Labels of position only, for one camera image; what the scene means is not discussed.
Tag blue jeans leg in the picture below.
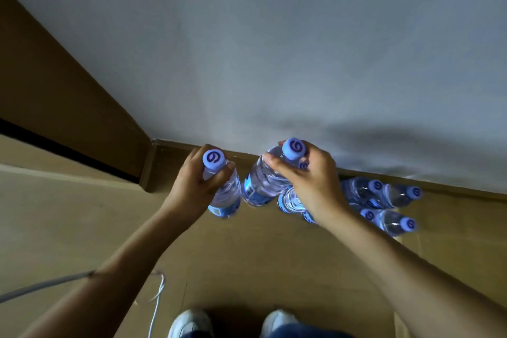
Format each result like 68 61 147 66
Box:
268 323 355 338

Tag person's right forearm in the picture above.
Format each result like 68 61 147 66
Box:
317 205 507 338

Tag person's left forearm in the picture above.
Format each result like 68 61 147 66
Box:
19 205 199 338

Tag person's left hand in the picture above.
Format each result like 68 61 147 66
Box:
160 144 236 228

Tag white cable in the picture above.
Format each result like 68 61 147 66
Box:
135 270 166 338

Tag white left shoe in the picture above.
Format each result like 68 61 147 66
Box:
167 309 215 338

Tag brown wooden door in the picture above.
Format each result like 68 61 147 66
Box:
0 0 152 185

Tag brown wooden baseboard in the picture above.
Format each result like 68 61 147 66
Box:
139 139 507 204

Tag white shoe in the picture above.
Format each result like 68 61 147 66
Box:
259 309 299 338
167 309 215 338

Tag blue-capped water bottle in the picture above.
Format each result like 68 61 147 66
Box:
241 137 308 208
202 149 242 219

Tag grey cable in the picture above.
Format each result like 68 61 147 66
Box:
0 270 96 304

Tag person's right hand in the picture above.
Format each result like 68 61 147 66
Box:
262 140 350 228

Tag cluster of clear water bottles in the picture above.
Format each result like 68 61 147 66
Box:
277 161 424 238

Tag white right shoe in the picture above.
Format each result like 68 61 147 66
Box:
259 309 299 338

